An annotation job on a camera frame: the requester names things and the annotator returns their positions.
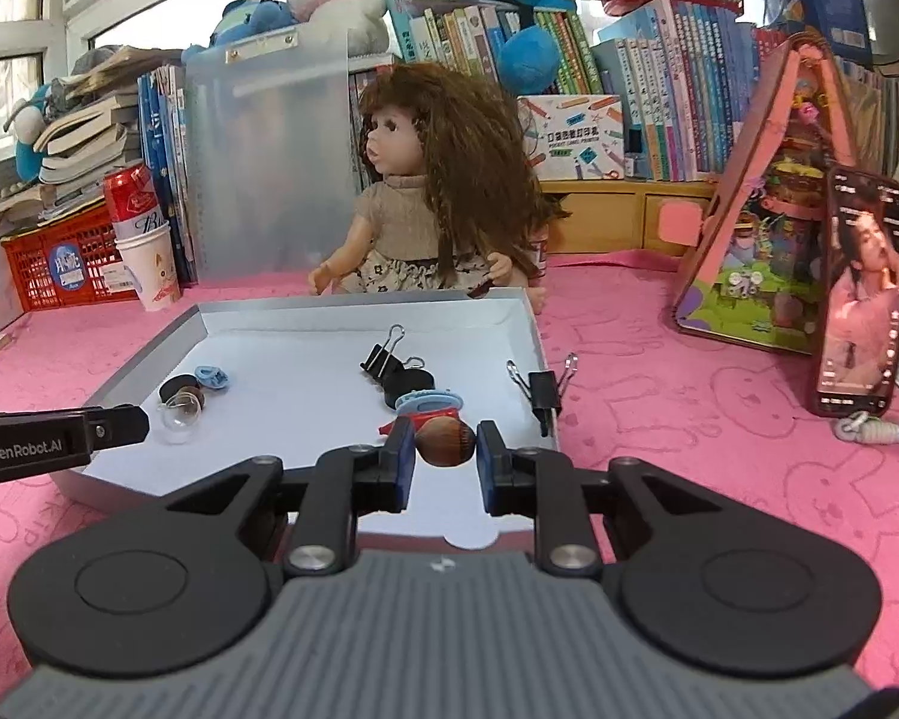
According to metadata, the red plastic peg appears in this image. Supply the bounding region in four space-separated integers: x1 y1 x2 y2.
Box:
378 408 461 439

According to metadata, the small dark blue plush toy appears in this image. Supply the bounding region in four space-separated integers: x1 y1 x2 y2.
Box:
182 0 301 65

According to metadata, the red plastic crate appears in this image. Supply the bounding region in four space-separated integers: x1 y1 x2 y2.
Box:
0 202 140 312

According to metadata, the wooden drawer box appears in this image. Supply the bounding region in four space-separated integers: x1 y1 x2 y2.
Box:
543 180 720 256

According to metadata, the white paper cup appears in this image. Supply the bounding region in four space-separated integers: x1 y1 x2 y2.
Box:
114 220 182 313

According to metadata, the shelf row of books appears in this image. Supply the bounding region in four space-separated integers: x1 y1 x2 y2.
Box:
382 0 899 185

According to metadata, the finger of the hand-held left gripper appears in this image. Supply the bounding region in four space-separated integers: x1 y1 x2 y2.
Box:
82 404 151 452

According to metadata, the silver metal clipboard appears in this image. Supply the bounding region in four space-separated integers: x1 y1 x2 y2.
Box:
186 28 353 286

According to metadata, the row of thin blue booklets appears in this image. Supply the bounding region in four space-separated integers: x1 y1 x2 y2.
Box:
136 64 200 286

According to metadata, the shallow silver cardboard box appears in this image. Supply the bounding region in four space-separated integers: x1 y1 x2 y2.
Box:
49 286 566 551

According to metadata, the doll with brown hair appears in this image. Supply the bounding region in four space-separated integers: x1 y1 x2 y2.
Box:
307 64 563 316

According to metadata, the black round disc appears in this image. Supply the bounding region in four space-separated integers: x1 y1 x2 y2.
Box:
384 368 436 412
157 373 209 412

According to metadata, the red soda can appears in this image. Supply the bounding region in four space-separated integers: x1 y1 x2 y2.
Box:
103 162 158 241

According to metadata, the white knotted rope toy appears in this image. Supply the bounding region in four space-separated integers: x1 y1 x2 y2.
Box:
835 410 899 446

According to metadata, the smartphone with lit screen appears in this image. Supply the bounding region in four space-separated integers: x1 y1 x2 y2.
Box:
809 165 899 418

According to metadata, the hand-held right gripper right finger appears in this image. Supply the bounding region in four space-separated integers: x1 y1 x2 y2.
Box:
475 421 750 578

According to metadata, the black binder clip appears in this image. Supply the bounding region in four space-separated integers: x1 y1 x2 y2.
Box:
505 352 580 439
360 324 424 383

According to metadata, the blue and white plush toy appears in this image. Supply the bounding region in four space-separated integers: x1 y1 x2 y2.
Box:
11 78 65 181

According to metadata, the colourful stationery box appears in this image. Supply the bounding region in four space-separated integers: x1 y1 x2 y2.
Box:
515 93 625 182

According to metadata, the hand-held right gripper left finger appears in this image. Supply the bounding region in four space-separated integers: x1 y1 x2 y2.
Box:
165 417 419 578

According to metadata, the pink rabbit print blanket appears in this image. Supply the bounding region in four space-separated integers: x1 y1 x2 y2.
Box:
0 250 899 697

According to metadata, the pink toy house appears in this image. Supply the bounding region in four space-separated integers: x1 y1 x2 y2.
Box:
672 28 862 355

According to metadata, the pile of worn books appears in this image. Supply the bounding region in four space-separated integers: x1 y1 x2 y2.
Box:
0 45 185 226

